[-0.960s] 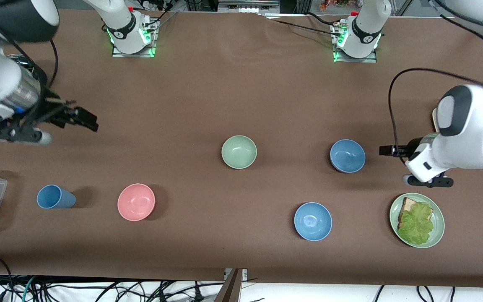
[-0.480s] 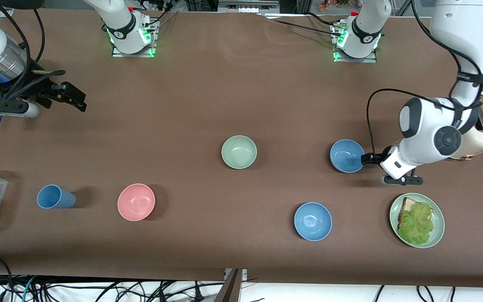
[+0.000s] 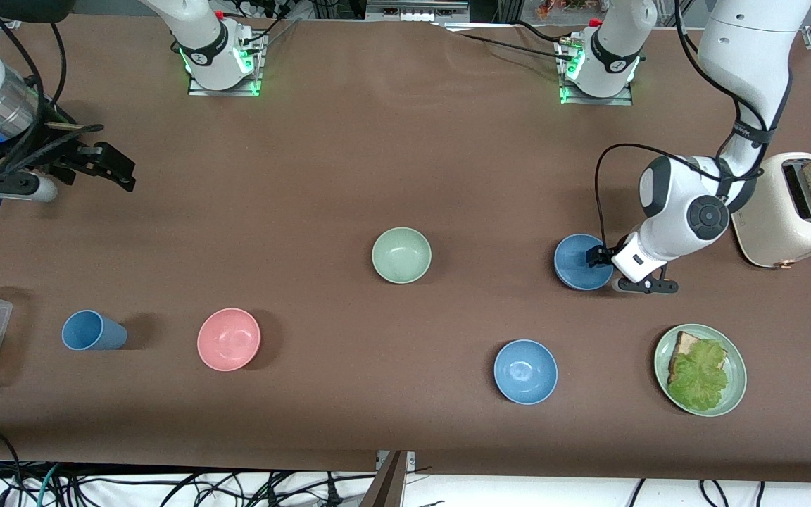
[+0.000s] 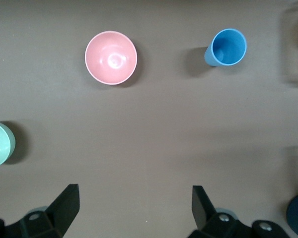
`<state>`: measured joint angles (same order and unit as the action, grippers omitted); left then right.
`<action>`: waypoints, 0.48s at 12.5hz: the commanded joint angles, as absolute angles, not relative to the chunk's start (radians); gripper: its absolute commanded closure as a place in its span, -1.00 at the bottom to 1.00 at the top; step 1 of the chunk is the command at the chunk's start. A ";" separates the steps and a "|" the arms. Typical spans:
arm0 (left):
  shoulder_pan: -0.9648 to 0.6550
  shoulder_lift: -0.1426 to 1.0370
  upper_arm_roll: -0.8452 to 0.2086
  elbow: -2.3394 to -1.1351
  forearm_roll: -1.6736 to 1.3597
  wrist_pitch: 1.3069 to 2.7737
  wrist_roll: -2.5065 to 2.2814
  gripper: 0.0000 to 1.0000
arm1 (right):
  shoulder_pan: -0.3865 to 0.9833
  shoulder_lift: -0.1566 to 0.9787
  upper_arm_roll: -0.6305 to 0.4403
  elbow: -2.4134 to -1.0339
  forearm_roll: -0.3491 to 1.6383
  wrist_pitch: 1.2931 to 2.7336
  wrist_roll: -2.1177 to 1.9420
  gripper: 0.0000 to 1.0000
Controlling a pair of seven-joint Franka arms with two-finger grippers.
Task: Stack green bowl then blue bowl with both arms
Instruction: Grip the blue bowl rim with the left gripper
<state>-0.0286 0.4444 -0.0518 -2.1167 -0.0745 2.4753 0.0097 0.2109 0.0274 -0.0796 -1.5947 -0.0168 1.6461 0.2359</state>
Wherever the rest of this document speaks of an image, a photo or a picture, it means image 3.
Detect teal floor cable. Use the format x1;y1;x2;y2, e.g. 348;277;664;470
37;463;63;507

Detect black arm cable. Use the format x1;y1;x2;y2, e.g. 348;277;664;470
593;0;776;249
0;14;107;177

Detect cream toaster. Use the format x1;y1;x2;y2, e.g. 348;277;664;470
731;151;811;270

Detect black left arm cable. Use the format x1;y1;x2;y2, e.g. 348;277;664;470
593;0;776;249

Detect bread slice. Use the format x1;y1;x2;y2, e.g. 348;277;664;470
667;330;729;385

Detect blue cup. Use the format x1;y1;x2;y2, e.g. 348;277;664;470
61;309;129;352

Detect grey power strip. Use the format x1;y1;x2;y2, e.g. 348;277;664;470
366;0;471;23

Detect black cable on table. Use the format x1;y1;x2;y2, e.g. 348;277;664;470
441;20;570;58

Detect blue bowl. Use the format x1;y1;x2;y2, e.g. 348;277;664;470
493;339;559;406
553;233;615;292

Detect pink bowl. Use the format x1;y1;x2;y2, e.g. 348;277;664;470
196;307;263;373

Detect brown table cover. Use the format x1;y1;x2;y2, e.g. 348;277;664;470
0;13;811;485

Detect light green plate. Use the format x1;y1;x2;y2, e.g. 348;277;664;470
653;323;748;418

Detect green lettuce leaf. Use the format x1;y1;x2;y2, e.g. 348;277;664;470
667;339;729;413

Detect light green bowl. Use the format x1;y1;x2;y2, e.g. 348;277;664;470
371;226;433;286

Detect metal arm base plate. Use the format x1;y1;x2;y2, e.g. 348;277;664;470
188;27;265;98
558;35;636;107

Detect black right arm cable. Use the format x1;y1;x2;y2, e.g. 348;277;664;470
0;14;107;177

